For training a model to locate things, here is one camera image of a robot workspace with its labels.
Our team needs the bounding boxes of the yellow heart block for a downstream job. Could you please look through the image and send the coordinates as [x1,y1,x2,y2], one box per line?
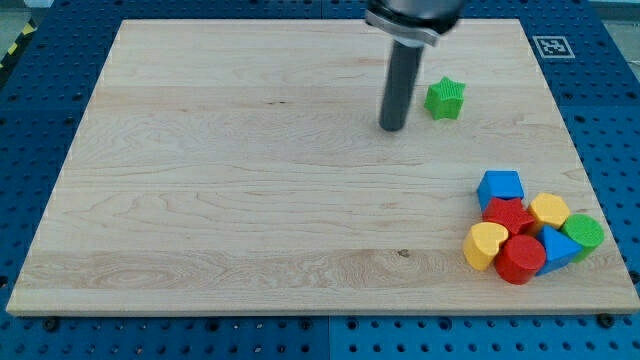
[463,222,509,271]

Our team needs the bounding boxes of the light wooden board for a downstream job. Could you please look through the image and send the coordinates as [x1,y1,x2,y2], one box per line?
[7,19,639,317]

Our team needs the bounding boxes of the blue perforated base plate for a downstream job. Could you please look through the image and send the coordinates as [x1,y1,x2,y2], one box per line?
[1,1,639,359]

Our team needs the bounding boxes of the blue cube block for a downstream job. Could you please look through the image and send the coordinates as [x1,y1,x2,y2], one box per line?
[476,170,525,211]

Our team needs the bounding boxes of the blue triangle block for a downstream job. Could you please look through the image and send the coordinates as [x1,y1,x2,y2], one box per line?
[536,225,583,276]

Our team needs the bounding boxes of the yellow hexagon block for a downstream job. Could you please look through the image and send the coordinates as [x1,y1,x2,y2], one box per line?
[527,192,571,235]

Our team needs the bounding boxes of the green star block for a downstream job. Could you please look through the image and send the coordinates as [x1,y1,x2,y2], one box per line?
[424,76,466,120]

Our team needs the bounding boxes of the green cylinder block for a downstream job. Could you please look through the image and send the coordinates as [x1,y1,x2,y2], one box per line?
[560,214,604,263]

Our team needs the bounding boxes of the white fiducial marker tag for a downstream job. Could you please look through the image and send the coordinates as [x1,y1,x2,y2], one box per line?
[533,35,575,59]

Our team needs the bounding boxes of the red star block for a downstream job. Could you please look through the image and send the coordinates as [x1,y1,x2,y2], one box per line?
[482,197,535,235]

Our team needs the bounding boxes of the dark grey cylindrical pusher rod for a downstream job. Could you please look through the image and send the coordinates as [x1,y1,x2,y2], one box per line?
[378,40,423,132]

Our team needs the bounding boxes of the red cylinder block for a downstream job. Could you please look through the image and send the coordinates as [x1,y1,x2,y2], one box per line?
[494,235,546,285]

